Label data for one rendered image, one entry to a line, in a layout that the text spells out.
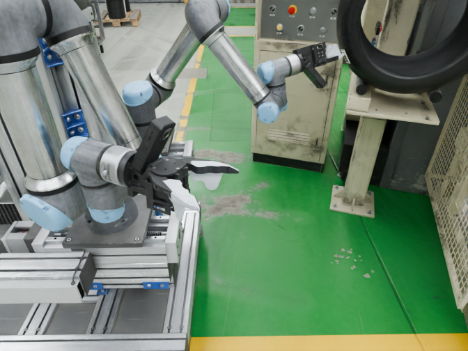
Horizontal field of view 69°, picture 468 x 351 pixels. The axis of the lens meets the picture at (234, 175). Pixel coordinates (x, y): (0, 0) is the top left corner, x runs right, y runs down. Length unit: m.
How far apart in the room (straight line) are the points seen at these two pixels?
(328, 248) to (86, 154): 1.54
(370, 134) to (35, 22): 1.69
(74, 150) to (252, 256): 1.34
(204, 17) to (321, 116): 1.37
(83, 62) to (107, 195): 0.28
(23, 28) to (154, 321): 1.08
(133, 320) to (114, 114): 0.89
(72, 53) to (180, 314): 1.00
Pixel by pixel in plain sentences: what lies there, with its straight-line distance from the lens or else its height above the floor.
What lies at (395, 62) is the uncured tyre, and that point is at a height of 0.96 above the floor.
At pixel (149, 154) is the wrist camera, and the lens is 0.62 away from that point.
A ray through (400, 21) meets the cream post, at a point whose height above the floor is 1.10.
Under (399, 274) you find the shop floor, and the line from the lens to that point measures 2.00.
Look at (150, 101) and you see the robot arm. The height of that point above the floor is 0.90.
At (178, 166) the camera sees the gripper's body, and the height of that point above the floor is 1.07.
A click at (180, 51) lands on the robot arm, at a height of 1.06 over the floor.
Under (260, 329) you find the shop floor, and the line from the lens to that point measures 1.65.
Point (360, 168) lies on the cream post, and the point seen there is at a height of 0.30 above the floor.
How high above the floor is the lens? 1.41
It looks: 35 degrees down
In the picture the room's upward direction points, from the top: straight up
